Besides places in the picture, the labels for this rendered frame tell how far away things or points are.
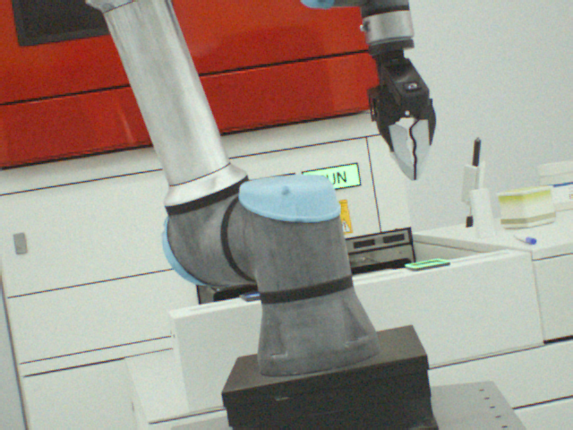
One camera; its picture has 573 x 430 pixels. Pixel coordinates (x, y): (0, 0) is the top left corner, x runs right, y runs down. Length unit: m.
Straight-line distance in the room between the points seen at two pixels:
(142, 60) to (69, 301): 0.92
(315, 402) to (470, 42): 2.78
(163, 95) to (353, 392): 0.44
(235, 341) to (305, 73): 0.76
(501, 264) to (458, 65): 2.27
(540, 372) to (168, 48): 0.77
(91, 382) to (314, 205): 1.04
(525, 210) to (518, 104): 1.97
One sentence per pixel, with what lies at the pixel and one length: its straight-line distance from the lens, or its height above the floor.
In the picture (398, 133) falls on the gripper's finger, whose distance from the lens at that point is 1.79.
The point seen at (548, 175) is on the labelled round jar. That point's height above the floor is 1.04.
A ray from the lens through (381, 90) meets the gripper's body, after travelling 1.79.
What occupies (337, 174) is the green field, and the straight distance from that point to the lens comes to 2.36.
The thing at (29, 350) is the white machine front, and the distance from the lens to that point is 2.33.
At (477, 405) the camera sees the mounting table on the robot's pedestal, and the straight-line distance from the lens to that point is 1.50.
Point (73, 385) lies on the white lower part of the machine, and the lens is 2.34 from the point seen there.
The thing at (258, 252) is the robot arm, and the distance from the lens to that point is 1.41.
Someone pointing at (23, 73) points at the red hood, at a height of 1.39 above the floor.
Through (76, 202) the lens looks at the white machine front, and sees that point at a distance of 2.30.
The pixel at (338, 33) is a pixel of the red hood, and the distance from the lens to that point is 2.33.
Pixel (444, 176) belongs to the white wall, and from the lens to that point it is 3.99.
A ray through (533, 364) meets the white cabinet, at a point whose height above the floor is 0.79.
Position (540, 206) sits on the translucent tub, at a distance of 2.16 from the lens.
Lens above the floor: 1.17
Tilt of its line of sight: 3 degrees down
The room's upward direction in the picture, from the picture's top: 9 degrees counter-clockwise
